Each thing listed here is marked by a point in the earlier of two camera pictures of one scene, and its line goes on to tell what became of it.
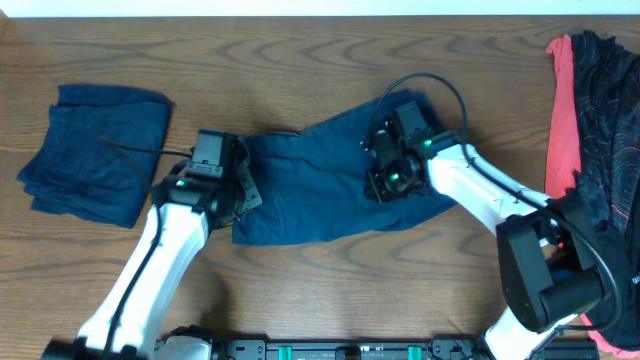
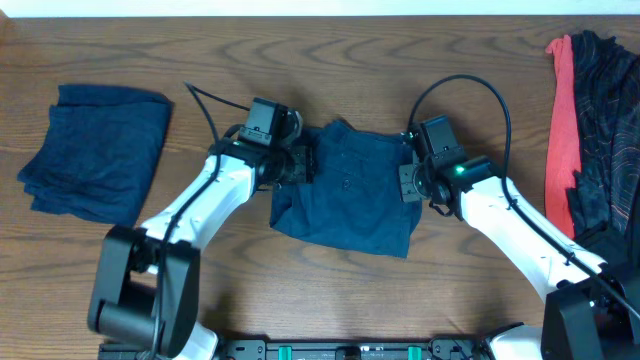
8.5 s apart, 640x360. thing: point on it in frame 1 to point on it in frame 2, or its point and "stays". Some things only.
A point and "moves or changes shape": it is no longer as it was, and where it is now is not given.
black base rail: x=437 y=349 stays
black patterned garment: x=603 y=210 stays
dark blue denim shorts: x=313 y=186 moves or changes shape
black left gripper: x=248 y=181 to x=305 y=171
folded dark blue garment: x=77 y=172 stays
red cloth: x=563 y=148 stays
